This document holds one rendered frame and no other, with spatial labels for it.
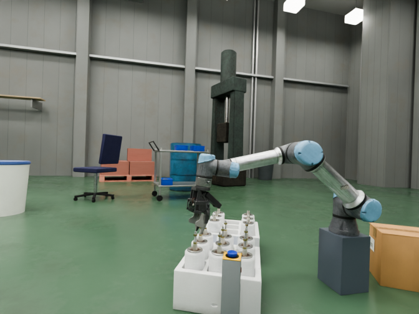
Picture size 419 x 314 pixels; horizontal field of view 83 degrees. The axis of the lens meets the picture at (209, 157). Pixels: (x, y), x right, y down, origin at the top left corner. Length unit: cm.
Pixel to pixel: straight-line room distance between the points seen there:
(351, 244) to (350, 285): 22
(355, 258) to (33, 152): 787
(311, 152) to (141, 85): 705
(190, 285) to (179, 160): 359
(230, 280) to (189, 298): 29
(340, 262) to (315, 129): 832
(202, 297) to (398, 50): 826
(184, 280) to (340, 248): 82
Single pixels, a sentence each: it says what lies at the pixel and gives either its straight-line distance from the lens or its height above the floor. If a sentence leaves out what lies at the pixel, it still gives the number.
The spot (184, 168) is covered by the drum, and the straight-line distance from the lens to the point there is 461.
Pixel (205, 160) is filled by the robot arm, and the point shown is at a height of 68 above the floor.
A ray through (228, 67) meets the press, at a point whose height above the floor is 288.
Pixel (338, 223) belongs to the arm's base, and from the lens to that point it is 152.
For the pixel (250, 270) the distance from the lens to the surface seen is 118.
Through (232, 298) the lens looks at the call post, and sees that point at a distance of 105.
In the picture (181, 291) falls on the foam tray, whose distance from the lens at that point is 123.
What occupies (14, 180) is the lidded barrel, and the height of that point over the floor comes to 38.
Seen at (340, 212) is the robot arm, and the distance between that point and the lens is 151.
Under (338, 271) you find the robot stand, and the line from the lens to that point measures 154.
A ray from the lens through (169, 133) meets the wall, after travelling 764.
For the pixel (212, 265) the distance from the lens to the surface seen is 119.
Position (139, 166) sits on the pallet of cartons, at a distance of 632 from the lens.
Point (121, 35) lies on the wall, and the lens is 845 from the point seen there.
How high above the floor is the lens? 70
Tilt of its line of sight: level
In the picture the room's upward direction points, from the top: 2 degrees clockwise
